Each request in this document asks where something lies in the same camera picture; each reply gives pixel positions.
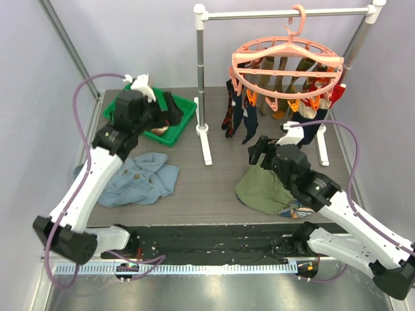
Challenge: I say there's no red white sock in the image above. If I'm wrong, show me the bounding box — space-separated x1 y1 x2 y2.
306 84 346 111

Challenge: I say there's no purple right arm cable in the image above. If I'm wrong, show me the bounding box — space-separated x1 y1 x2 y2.
283 120 415 283

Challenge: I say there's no white metal drying rack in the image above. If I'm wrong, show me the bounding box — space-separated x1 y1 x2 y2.
193 0 387 167

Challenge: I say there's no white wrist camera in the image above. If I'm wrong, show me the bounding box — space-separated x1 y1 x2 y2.
277 121 304 146
123 74 156 102

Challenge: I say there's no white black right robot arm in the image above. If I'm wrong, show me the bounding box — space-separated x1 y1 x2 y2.
248 136 414 301

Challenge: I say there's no black colourful argyle sock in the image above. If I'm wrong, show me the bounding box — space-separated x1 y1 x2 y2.
221 80 243 138

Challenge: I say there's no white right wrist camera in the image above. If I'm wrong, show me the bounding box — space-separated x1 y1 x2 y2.
277 121 304 146

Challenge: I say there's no green crumpled garment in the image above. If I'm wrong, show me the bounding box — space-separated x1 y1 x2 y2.
234 165 314 219

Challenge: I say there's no brown striped sock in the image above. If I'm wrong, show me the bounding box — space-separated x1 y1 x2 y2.
150 126 169 137

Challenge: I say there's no light blue denim shirt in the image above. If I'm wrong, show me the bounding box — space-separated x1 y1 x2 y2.
72 152 180 206

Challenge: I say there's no white slotted cable duct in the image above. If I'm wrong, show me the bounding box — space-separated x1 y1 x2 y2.
54 262 298 276

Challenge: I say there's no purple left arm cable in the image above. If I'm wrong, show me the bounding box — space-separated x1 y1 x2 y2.
43 73 166 288

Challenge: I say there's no olive yellow toe sock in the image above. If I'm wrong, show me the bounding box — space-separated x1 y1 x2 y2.
257 56 316 120

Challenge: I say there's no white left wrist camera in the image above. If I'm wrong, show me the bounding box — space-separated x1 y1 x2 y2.
123 74 156 102

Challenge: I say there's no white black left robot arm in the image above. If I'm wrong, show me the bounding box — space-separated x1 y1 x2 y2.
32 90 184 265

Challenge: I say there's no pink round clip hanger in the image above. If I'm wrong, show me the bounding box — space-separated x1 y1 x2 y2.
229 5 344 112

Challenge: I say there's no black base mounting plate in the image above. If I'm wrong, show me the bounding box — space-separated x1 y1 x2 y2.
118 224 317 266

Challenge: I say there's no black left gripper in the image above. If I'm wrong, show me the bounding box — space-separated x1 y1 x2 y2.
132 91 182 135

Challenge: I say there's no navy cream cuff sock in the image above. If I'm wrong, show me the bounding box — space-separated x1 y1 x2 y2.
292 98 331 148

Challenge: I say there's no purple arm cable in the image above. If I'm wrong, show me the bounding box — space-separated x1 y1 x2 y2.
43 73 166 288
283 120 415 283

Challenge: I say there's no navy patterned sock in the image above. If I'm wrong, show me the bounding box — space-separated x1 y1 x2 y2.
242 97 258 144

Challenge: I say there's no green plastic tray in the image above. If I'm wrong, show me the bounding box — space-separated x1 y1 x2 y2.
102 84 198 148

